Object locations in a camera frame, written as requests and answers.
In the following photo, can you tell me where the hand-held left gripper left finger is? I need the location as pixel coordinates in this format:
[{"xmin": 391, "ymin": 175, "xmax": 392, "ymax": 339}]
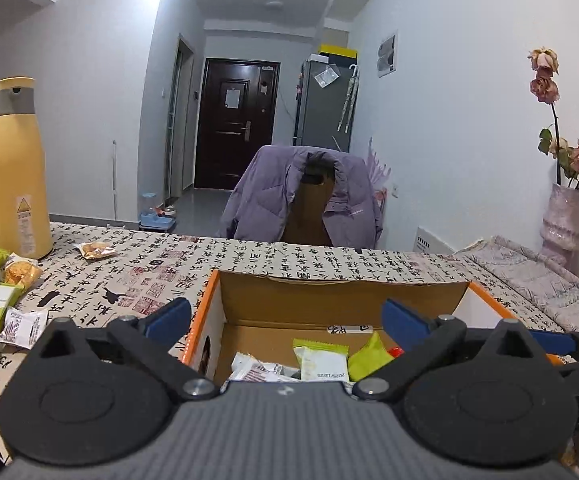
[{"xmin": 40, "ymin": 297, "xmax": 219, "ymax": 403}]

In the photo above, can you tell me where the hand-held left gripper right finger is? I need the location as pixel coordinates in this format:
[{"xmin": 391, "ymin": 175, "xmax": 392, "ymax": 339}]
[{"xmin": 353, "ymin": 297, "xmax": 540, "ymax": 403}]

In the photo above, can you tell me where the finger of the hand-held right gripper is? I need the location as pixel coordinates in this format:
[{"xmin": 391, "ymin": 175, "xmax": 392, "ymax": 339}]
[{"xmin": 529, "ymin": 327, "xmax": 579, "ymax": 361}]

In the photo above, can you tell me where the orange cardboard box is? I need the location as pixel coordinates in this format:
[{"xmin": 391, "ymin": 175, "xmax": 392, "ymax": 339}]
[{"xmin": 182, "ymin": 269, "xmax": 567, "ymax": 386}]

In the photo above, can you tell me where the grey patterned cloth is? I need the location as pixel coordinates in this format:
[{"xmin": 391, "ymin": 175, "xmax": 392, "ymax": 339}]
[{"xmin": 452, "ymin": 235, "xmax": 579, "ymax": 333}]

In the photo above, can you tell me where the pale green snack packet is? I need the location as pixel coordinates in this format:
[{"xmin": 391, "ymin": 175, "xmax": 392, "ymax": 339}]
[{"xmin": 293, "ymin": 339, "xmax": 353, "ymax": 381}]

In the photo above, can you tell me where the small orange snack packet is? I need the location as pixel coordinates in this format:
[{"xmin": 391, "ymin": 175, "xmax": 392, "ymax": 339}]
[{"xmin": 78, "ymin": 241, "xmax": 116, "ymax": 261}]

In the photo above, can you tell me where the blue pet water bowl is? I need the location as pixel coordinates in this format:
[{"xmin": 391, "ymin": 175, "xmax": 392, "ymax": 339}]
[{"xmin": 140, "ymin": 192, "xmax": 178, "ymax": 233}]

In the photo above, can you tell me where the pink textured vase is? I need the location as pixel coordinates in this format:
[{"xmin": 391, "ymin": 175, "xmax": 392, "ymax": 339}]
[{"xmin": 539, "ymin": 183, "xmax": 579, "ymax": 267}]

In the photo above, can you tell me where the wooden chair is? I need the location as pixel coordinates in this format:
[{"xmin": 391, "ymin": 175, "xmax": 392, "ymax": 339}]
[{"xmin": 282, "ymin": 162, "xmax": 337, "ymax": 247}]

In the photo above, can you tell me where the white red snack packet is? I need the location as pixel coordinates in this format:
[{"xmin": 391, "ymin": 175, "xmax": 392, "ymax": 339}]
[{"xmin": 0, "ymin": 308, "xmax": 49, "ymax": 350}]

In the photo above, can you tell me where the purple padded jacket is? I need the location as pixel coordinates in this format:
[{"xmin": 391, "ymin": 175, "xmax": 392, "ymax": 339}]
[{"xmin": 218, "ymin": 145, "xmax": 384, "ymax": 250}]

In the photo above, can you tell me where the pink fan-shaped decoration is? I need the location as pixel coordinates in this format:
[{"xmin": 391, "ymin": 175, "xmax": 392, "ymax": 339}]
[{"xmin": 367, "ymin": 137, "xmax": 395, "ymax": 211}]

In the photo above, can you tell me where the clear orange biscuit packet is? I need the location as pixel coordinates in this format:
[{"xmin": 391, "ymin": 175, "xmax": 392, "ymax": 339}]
[{"xmin": 2, "ymin": 254, "xmax": 44, "ymax": 286}]

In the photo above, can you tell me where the dark brown entrance door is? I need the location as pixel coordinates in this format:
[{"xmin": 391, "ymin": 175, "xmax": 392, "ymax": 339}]
[{"xmin": 194, "ymin": 57, "xmax": 280, "ymax": 191}]

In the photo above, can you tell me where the grey interior door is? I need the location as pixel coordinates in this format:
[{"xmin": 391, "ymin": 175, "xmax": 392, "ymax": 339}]
[{"xmin": 166, "ymin": 35, "xmax": 195, "ymax": 198}]

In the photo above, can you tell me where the yellow thermos bottle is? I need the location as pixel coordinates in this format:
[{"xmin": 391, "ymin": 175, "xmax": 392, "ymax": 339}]
[{"xmin": 0, "ymin": 77, "xmax": 54, "ymax": 261}]

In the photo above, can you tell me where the grey refrigerator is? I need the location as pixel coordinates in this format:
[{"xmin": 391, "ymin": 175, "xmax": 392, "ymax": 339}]
[{"xmin": 294, "ymin": 54, "xmax": 359, "ymax": 153}]

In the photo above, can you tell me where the white folded umbrella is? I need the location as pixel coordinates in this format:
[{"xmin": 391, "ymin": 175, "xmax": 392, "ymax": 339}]
[{"xmin": 338, "ymin": 64, "xmax": 360, "ymax": 133}]

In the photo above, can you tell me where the clear plastic bag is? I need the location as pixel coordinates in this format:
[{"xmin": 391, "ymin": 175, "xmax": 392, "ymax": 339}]
[{"xmin": 314, "ymin": 65, "xmax": 341, "ymax": 88}]

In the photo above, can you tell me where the yellow box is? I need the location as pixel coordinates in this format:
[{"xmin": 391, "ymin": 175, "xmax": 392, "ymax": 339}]
[{"xmin": 318, "ymin": 44, "xmax": 359, "ymax": 61}]

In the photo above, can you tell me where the wall poster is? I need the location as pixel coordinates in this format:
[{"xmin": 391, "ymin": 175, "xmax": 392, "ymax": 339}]
[{"xmin": 377, "ymin": 31, "xmax": 399, "ymax": 78}]

